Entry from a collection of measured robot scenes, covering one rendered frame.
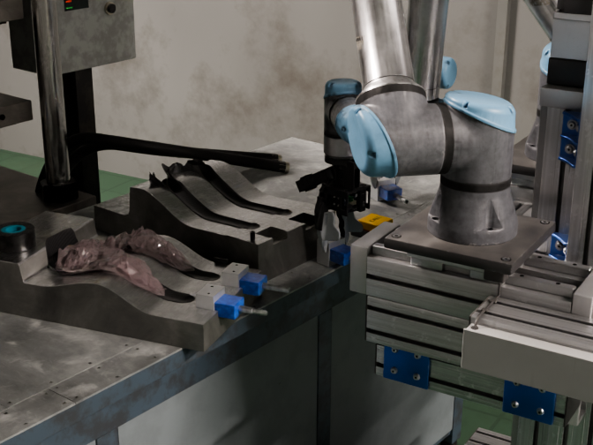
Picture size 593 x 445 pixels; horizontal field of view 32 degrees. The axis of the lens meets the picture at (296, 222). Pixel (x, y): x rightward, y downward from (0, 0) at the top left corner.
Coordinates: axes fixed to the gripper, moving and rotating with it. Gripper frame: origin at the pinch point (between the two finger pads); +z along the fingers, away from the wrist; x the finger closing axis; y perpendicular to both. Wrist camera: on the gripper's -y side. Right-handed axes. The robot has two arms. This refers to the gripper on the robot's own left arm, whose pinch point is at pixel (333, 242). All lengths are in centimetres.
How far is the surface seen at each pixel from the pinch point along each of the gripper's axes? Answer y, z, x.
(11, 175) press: -105, 6, -17
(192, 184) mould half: -32.3, -7.7, -11.8
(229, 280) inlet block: 3.3, -2.0, -31.8
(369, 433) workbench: -5, 58, 20
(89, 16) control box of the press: -92, -36, 3
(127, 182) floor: -272, 85, 136
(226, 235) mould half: -10.6, -4.2, -20.7
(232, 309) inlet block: 12.6, -1.6, -39.1
